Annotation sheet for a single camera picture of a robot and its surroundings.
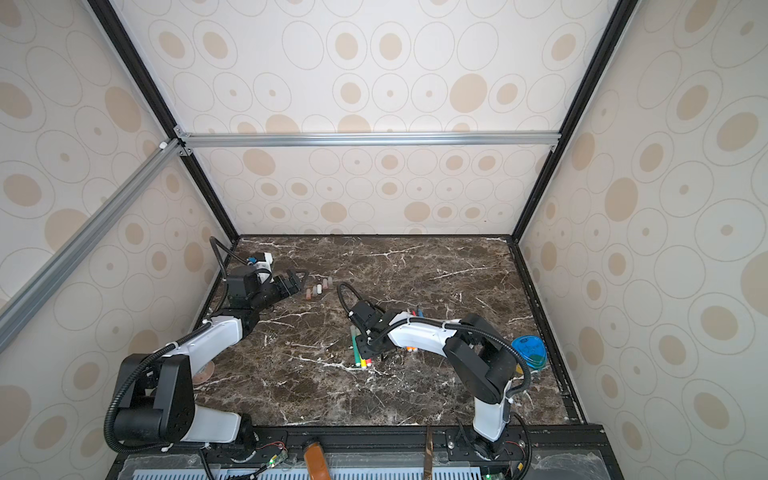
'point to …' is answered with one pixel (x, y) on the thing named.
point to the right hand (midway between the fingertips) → (377, 345)
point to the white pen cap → (319, 289)
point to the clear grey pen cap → (315, 291)
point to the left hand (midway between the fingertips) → (306, 273)
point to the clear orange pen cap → (308, 293)
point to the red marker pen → (369, 362)
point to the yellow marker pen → (363, 363)
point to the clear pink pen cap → (325, 284)
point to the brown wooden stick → (428, 462)
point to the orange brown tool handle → (318, 468)
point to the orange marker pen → (411, 348)
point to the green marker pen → (355, 331)
